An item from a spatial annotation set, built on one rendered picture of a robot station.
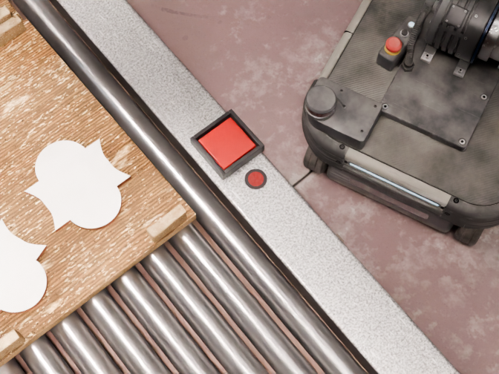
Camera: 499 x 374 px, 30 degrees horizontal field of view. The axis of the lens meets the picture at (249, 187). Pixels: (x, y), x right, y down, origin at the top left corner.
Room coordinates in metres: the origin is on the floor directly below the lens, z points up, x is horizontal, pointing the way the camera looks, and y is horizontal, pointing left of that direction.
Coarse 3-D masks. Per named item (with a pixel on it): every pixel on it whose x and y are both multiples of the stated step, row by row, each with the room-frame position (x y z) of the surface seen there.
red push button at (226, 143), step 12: (228, 120) 0.61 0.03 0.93; (216, 132) 0.59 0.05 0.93; (228, 132) 0.59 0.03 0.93; (240, 132) 0.59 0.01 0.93; (204, 144) 0.57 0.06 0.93; (216, 144) 0.57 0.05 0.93; (228, 144) 0.57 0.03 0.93; (240, 144) 0.57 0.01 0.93; (252, 144) 0.57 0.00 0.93; (216, 156) 0.55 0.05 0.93; (228, 156) 0.55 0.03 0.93; (240, 156) 0.55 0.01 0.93
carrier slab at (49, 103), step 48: (0, 48) 0.72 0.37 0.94; (48, 48) 0.72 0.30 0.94; (0, 96) 0.64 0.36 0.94; (48, 96) 0.64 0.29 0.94; (0, 144) 0.56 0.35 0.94; (48, 144) 0.56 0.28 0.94; (0, 192) 0.49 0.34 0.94; (144, 192) 0.49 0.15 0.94; (48, 240) 0.42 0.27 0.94; (96, 240) 0.42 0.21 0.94; (144, 240) 0.42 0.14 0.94; (48, 288) 0.35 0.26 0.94; (96, 288) 0.35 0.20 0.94; (0, 336) 0.29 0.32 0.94
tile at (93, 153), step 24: (72, 144) 0.56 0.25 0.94; (96, 144) 0.56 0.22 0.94; (48, 168) 0.52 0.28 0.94; (72, 168) 0.52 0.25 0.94; (96, 168) 0.52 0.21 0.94; (48, 192) 0.49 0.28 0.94; (72, 192) 0.49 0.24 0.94; (96, 192) 0.49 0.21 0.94; (72, 216) 0.45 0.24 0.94; (96, 216) 0.45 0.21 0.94
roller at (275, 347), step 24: (168, 240) 0.43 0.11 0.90; (192, 240) 0.43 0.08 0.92; (192, 264) 0.40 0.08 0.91; (216, 264) 0.39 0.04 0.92; (216, 288) 0.36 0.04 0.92; (240, 288) 0.36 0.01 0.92; (240, 312) 0.33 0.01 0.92; (264, 312) 0.33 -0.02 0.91; (264, 336) 0.30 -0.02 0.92; (288, 360) 0.26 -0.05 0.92
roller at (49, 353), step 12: (36, 348) 0.28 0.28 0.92; (48, 348) 0.28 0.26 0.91; (24, 360) 0.26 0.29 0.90; (36, 360) 0.26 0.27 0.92; (48, 360) 0.26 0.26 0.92; (60, 360) 0.26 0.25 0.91; (36, 372) 0.25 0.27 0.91; (48, 372) 0.25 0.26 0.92; (60, 372) 0.25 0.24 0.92; (72, 372) 0.25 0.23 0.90
